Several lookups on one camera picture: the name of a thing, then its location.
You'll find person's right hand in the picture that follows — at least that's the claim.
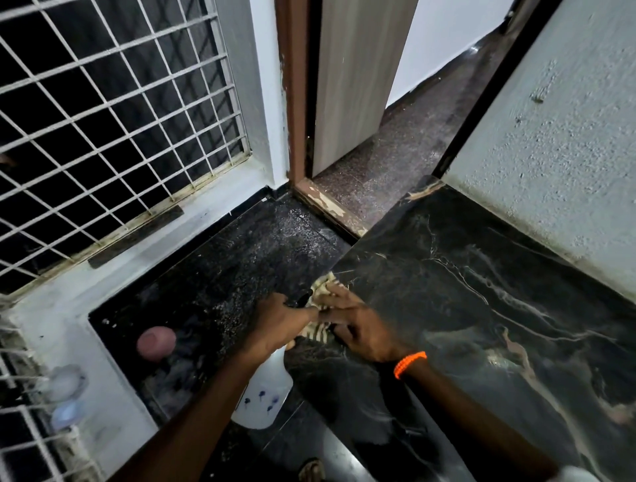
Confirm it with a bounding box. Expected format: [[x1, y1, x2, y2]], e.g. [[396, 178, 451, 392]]
[[318, 283, 413, 364]]

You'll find person's left hand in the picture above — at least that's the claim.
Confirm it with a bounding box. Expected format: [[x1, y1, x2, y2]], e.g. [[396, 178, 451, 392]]
[[242, 292, 320, 361]]

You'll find beige striped cleaning cloth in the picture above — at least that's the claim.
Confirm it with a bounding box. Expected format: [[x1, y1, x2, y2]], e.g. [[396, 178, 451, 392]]
[[286, 271, 351, 348]]

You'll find white plastic spray bottle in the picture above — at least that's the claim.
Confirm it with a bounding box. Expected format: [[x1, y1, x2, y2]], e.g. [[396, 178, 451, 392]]
[[231, 292, 315, 431]]

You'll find person's left forearm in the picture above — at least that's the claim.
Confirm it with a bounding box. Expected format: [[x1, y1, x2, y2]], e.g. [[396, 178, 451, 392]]
[[107, 343, 266, 482]]

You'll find person's right forearm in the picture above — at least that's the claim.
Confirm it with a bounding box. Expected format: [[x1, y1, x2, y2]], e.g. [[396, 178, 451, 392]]
[[397, 359, 562, 482]]

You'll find pink round object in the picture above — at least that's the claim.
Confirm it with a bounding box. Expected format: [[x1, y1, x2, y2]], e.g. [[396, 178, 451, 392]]
[[136, 326, 178, 362]]

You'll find light wooden door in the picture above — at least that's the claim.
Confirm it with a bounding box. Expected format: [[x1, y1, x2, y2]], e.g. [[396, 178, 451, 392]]
[[311, 0, 419, 178]]

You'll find clear plastic object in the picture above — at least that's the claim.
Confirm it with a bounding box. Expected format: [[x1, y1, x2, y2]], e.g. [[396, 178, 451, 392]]
[[48, 364, 89, 432]]

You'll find large white metal window grille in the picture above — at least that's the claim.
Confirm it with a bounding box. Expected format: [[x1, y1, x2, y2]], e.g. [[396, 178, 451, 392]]
[[0, 0, 252, 299]]

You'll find small white metal window grille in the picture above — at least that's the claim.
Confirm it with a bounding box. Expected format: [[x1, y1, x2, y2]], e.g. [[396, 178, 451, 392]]
[[0, 318, 106, 482]]

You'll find orange beaded bracelet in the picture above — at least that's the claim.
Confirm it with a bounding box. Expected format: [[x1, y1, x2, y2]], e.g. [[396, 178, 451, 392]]
[[393, 351, 428, 381]]

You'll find brown wooden door frame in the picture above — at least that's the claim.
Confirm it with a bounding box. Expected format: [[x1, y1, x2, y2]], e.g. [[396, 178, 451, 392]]
[[274, 0, 369, 240]]

